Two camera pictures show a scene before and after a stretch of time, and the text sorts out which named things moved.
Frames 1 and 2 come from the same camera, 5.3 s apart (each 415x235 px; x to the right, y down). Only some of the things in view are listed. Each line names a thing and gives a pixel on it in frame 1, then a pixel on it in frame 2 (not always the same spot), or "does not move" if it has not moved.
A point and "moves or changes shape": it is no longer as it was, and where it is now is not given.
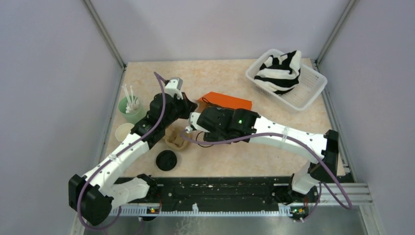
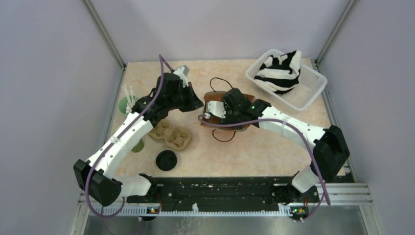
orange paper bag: x=213 y=99 moves or changes shape
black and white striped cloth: x=280 y=75 does not move
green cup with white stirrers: x=130 y=106 does not move
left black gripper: x=188 y=105 → x=194 y=102
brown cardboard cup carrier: x=176 y=138 does not move
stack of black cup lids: x=166 y=160 does not move
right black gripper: x=209 y=136 → x=225 y=119
